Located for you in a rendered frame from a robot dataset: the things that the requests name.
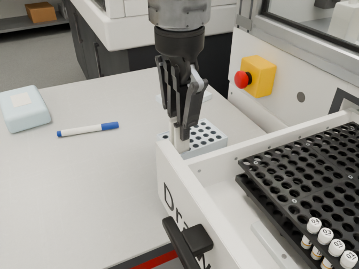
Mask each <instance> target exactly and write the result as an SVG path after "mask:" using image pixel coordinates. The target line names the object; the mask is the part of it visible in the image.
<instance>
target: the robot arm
mask: <svg viewBox="0 0 359 269"><path fill-rule="evenodd" d="M211 2H212V0H147V3H148V13H149V21H150V22H151V23H152V24H154V25H155V26H154V41H155V48H156V50H157V51H158V52H159V53H161V54H162V55H159V56H155V62H156V64H157V68H158V74H159V82H160V90H161V98H162V106H163V109H164V110H166V109H167V114H168V116H169V117H170V119H169V141H170V142H171V143H172V145H173V146H174V147H175V149H176V150H177V151H178V153H179V154H180V153H183V152H186V151H188V150H189V149H190V127H192V126H195V125H198V121H199V116H200V111H201V105H202V100H203V97H204V92H205V90H206V88H207V87H208V80H207V79H206V78H205V79H203V80H202V79H201V78H200V76H199V74H198V69H199V66H198V62H197V56H198V54H199V53H200V52H201V51H202V50H203V48H204V39H205V26H204V25H205V24H207V23H208V22H209V20H210V11H211Z"/></svg>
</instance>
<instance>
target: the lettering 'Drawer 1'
mask: <svg viewBox="0 0 359 269"><path fill-rule="evenodd" d="M166 189H167V191H168V192H169V195H170V198H171V207H170V206H169V204H168V203H167V201H166ZM164 194H165V202H166V204H167V205H168V207H169V208H170V210H171V211H173V209H174V204H173V199H172V196H171V193H170V191H169V189H168V187H167V186H166V184H165V182H164ZM178 214H179V215H180V217H181V218H182V216H181V214H180V213H179V212H178V209H177V208H176V221H177V223H178ZM184 224H185V226H186V227H187V228H188V226H187V224H186V223H185V221H184ZM201 258H202V259H203V266H204V269H210V268H211V266H210V264H208V265H207V267H206V268H205V258H204V254H201V255H199V256H197V259H198V261H200V260H201Z"/></svg>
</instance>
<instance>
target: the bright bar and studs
mask: <svg viewBox="0 0 359 269"><path fill-rule="evenodd" d="M251 231H252V232H253V233H254V235H255V236H256V237H257V238H258V240H259V241H260V242H261V243H262V245H263V246H264V247H265V249H266V250H267V252H268V253H269V254H270V255H271V257H272V258H273V259H274V260H275V262H276V263H277V264H278V266H279V267H280V268H281V269H300V268H299V267H298V266H297V264H296V263H295V262H294V261H293V260H292V258H291V257H290V256H289V255H288V254H287V252H286V251H285V250H284V249H283V248H282V246H281V245H280V244H279V243H278V242H277V240H276V239H275V238H274V237H273V236H272V235H271V233H270V232H269V231H268V230H267V229H266V227H265V226H264V225H263V224H262V223H261V221H260V220H259V221H256V222H254V223H252V224H251Z"/></svg>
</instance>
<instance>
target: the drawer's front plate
mask: <svg viewBox="0 0 359 269"><path fill-rule="evenodd" d="M155 153H156V163H157V180H158V194H159V198H160V200H161V202H162V203H163V205H164V207H165V209H166V210H167V212H168V214H169V216H172V217H173V219H174V220H175V222H176V224H177V226H178V228H179V229H180V231H182V230H183V228H184V227H185V228H186V229H187V227H186V226H185V224H184V221H185V223H186V224H187V226H188V228H189V227H192V226H194V225H197V224H202V226H203V227H204V229H205V230H206V232H207V234H208V235H209V237H210V238H211V240H212V241H213V244H214V245H213V249H212V250H210V251H208V252H206V253H204V258H205V268H206V267H207V265H208V264H210V266H211V268H210V269H262V267H261V266H260V265H259V263H258V262H257V261H256V259H255V258H254V257H253V255H252V254H251V252H250V251H249V250H248V248H247V247H246V246H245V244H244V243H243V241H242V240H241V238H240V237H239V236H238V234H237V233H236V232H235V230H234V229H233V228H232V226H231V225H230V223H229V222H228V221H227V219H226V218H225V217H224V215H223V213H221V211H220V210H219V208H218V207H217V205H216V204H215V203H214V201H213V200H212V198H211V197H210V196H209V195H208V193H207V192H206V190H205V189H204V188H203V186H202V185H201V183H200V182H199V180H198V179H197V178H196V176H195V175H194V174H193V172H192V171H191V170H190V168H189V167H188V165H187V164H186V163H185V161H184V160H183V159H182V157H181V156H180V155H179V153H178V151H177V150H176V149H175V147H174V146H173V145H172V143H171V142H170V141H169V139H164V140H160V141H156V143H155ZM164 182H165V184H166V186H167V187H168V189H169V191H170V193H171V196H172V199H173V204H174V209H173V211H171V210H170V208H169V207H168V205H167V204H166V202H165V194H164ZM166 201H167V203H168V204H169V206H170V207H171V198H170V195H169V192H168V191H167V189H166ZM176 208H177V209H178V212H179V213H180V214H181V216H182V218H181V217H180V215H179V214H178V223H177V221H176Z"/></svg>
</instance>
